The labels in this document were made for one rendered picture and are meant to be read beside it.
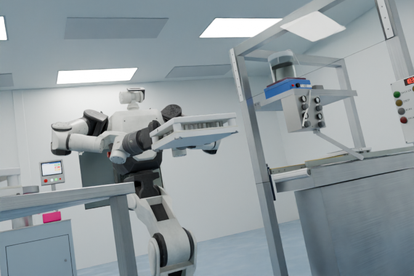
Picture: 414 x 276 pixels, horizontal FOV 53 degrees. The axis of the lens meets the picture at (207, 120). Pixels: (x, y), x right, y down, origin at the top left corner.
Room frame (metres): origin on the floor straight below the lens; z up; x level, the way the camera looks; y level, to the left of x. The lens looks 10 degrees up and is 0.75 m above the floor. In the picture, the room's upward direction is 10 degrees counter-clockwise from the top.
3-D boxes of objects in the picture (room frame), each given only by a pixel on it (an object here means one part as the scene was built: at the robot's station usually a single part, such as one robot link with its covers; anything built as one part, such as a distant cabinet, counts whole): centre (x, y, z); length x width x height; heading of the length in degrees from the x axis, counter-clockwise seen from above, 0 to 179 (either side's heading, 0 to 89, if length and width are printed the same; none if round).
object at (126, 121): (2.10, 0.39, 1.09); 0.34 x 0.30 x 0.36; 119
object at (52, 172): (4.27, 1.68, 1.07); 0.23 x 0.10 x 0.62; 114
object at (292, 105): (2.34, -0.55, 1.11); 0.22 x 0.11 x 0.20; 129
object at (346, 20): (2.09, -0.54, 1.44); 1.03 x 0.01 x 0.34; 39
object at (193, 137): (1.50, 0.06, 0.96); 0.24 x 0.24 x 0.02; 29
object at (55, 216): (3.94, 1.60, 0.80); 0.16 x 0.12 x 0.09; 114
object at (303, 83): (2.42, -0.52, 1.28); 0.21 x 0.20 x 0.09; 39
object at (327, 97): (2.58, -0.62, 1.22); 0.62 x 0.38 x 0.04; 129
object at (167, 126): (1.50, 0.06, 1.01); 0.25 x 0.24 x 0.02; 119
